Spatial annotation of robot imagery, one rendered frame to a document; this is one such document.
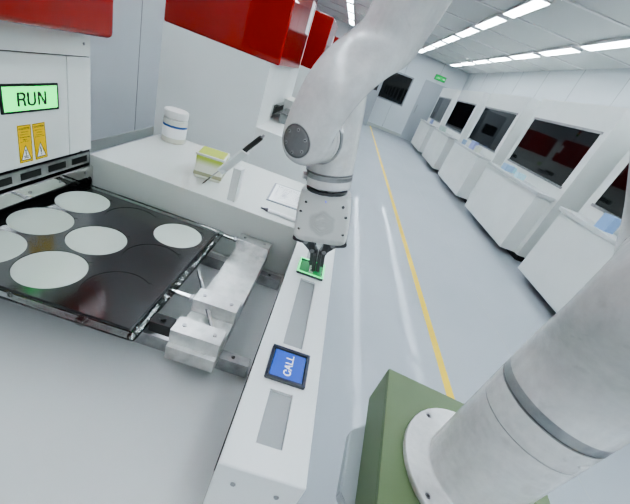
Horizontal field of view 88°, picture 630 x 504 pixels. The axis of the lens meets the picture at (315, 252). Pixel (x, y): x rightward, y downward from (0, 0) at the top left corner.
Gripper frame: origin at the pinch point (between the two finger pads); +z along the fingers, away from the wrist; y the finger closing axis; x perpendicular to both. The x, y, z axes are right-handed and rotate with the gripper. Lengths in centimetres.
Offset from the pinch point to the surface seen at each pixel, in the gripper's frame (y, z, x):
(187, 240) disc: -29.3, 2.6, 4.1
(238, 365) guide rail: -10.2, 12.2, -18.9
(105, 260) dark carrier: -37.5, 0.8, -10.7
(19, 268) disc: -45.5, -0.9, -18.8
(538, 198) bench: 252, 70, 362
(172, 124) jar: -50, -15, 41
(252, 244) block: -16.3, 4.7, 10.7
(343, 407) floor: 21, 106, 47
